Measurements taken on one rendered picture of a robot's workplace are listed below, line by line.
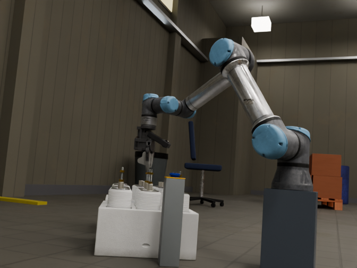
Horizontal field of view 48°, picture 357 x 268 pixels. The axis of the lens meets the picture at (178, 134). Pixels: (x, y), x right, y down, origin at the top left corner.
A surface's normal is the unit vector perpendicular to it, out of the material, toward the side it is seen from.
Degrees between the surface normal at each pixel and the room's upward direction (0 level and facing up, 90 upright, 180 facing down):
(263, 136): 96
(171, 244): 90
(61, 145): 90
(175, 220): 90
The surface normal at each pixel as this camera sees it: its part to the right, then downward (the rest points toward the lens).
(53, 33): 0.93, 0.03
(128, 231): 0.14, -0.10
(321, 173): -0.24, -0.12
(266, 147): -0.63, -0.02
